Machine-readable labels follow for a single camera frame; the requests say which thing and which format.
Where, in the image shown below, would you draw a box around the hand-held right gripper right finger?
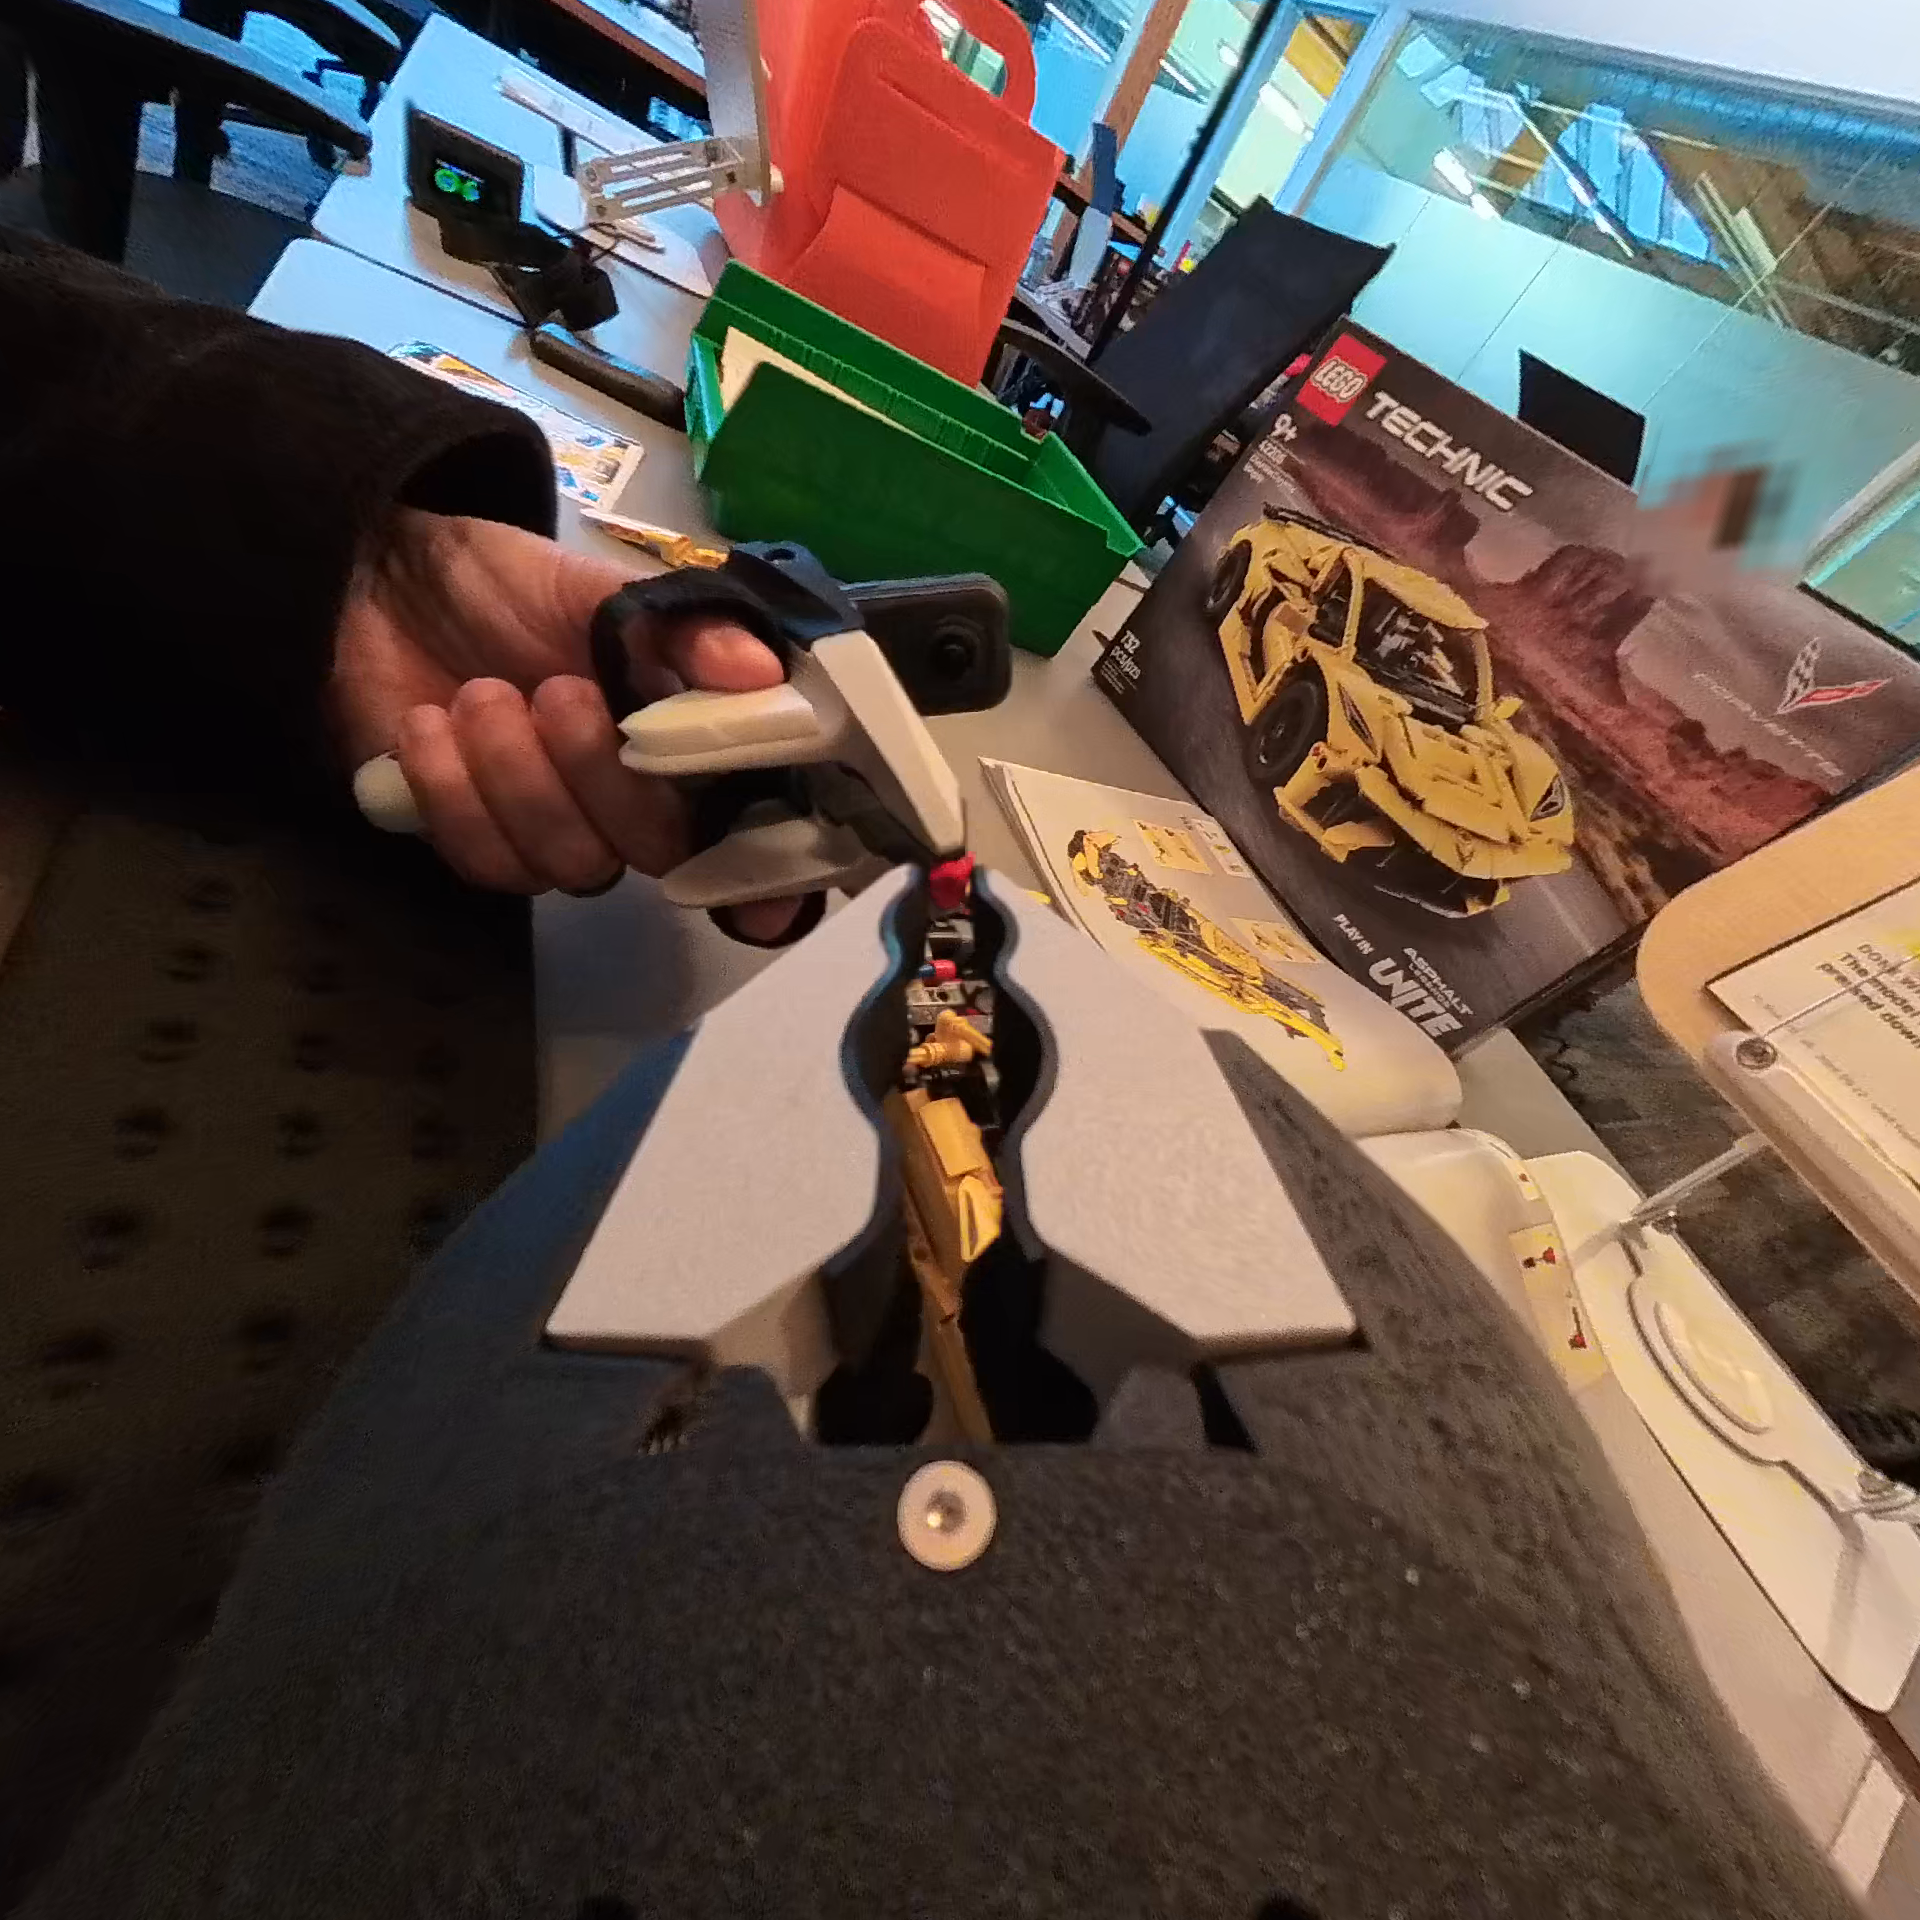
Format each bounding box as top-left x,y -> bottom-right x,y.
972,867 -> 1359,1408

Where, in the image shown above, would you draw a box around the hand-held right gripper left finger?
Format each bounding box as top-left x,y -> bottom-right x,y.
546,864 -> 921,1420

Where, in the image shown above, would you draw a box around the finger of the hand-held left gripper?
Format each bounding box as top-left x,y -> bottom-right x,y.
656,820 -> 888,911
815,627 -> 965,864

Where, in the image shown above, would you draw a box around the wooden metal jointed arm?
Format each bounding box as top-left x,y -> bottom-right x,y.
573,0 -> 784,231

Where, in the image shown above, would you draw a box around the person's left forearm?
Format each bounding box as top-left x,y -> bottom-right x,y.
0,223 -> 560,781

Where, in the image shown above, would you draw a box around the person's left hand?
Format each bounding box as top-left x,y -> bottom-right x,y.
334,509 -> 818,951

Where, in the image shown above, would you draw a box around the green plastic bin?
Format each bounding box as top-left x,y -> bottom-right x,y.
685,262 -> 1145,658

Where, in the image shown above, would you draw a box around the open instruction booklet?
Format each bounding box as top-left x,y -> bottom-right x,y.
977,757 -> 1608,1396

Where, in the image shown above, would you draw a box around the yellow toy car model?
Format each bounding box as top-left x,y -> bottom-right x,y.
877,900 -> 1010,1444

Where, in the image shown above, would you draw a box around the white paper stack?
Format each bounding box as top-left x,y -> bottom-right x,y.
720,335 -> 846,418

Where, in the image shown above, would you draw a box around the black office chair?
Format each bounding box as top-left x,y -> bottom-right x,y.
989,199 -> 1396,531
0,0 -> 376,266

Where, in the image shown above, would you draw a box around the black handheld remote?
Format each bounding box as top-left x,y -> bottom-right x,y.
528,323 -> 692,432

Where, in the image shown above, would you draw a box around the orange red bin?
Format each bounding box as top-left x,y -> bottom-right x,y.
711,0 -> 1069,388

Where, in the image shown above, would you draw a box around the black toy car box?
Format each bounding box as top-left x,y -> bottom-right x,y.
1092,317 -> 1920,1056

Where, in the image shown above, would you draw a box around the black device green lights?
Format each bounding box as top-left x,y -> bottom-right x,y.
404,107 -> 620,335

